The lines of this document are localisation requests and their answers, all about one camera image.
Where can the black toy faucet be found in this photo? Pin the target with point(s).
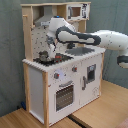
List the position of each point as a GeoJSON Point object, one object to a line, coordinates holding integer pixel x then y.
{"type": "Point", "coordinates": [70, 45]}

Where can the grey toy sink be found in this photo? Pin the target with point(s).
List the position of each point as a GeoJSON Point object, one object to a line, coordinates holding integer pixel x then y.
{"type": "Point", "coordinates": [79, 51]}

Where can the red stove knob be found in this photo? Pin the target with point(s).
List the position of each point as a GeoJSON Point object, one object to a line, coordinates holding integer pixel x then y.
{"type": "Point", "coordinates": [74, 69]}
{"type": "Point", "coordinates": [56, 76]}

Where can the wooden table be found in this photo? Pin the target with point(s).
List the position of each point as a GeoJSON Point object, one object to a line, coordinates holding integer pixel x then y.
{"type": "Point", "coordinates": [108, 111]}

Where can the toy oven door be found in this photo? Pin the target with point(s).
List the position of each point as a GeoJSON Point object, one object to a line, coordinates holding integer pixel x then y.
{"type": "Point", "coordinates": [63, 97]}

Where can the left red stove knob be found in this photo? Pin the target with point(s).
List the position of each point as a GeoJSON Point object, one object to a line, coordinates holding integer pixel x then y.
{"type": "Point", "coordinates": [56, 76]}

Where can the white cabinet door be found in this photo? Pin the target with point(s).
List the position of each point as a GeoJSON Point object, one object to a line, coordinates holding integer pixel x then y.
{"type": "Point", "coordinates": [90, 79]}

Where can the grey range hood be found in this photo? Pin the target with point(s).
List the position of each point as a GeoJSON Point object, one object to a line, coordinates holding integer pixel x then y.
{"type": "Point", "coordinates": [46, 16]}

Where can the right red stove knob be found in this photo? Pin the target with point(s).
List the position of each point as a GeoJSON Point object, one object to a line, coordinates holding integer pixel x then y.
{"type": "Point", "coordinates": [74, 69]}

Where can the wooden toy kitchen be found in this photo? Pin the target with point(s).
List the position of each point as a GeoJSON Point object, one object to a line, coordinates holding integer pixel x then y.
{"type": "Point", "coordinates": [38, 78]}

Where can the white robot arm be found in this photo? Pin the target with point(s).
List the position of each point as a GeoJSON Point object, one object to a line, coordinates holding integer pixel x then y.
{"type": "Point", "coordinates": [63, 32]}

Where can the small metal toy pot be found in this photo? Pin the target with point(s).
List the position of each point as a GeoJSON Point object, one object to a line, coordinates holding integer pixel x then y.
{"type": "Point", "coordinates": [44, 56]}

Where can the black toy stovetop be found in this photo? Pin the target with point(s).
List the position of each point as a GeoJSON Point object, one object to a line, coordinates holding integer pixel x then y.
{"type": "Point", "coordinates": [59, 58]}

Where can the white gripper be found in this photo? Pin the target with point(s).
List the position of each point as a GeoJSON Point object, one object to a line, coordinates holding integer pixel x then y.
{"type": "Point", "coordinates": [52, 46]}

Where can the toy microwave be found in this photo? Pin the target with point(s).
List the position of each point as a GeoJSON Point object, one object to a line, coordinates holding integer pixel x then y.
{"type": "Point", "coordinates": [78, 11]}

